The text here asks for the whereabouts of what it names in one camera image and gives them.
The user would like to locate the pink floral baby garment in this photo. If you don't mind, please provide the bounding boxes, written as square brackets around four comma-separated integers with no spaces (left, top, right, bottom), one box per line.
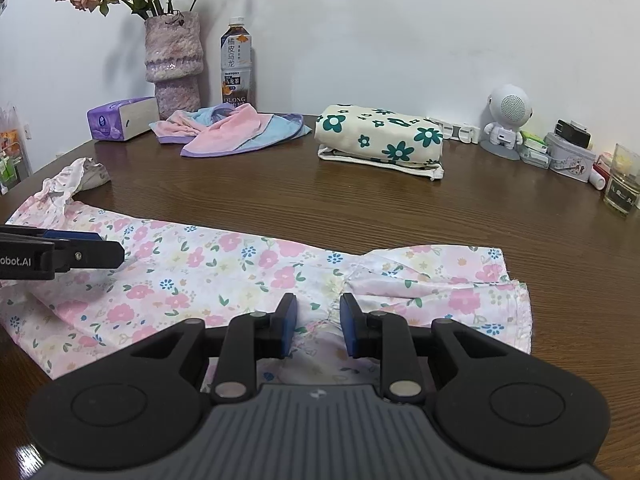
[1,158,533,384]

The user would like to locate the clutter rack with packets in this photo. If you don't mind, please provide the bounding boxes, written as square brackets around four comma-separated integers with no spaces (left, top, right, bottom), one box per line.
[1,106,28,195]

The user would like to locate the purple tissue pack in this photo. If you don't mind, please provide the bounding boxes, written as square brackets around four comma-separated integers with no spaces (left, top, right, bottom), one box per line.
[87,96,160,142]

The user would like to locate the pink blue towel cap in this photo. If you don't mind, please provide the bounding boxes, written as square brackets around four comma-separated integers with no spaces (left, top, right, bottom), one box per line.
[150,103,310,158]

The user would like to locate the floral cream fabric pouch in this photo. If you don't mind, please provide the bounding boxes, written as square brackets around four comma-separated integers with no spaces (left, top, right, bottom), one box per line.
[314,104,444,181]

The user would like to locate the purple knitted vase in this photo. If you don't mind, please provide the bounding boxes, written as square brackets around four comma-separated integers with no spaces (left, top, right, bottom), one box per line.
[144,11,204,119]

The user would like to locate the white power strip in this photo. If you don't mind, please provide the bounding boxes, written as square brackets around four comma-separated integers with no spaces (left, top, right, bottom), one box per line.
[428,117,480,144]

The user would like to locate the grey round tin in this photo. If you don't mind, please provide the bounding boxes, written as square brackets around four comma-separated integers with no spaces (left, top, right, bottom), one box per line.
[544,132,597,183]

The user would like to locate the white robot figurine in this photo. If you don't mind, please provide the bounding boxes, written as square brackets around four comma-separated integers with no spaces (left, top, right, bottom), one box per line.
[480,84,534,162]

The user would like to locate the plastic drink bottle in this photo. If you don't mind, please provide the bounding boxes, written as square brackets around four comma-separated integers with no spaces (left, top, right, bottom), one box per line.
[220,16,253,106]

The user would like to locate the black adapter on tin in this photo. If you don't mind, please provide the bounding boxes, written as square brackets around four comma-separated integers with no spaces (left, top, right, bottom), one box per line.
[554,119,591,148]

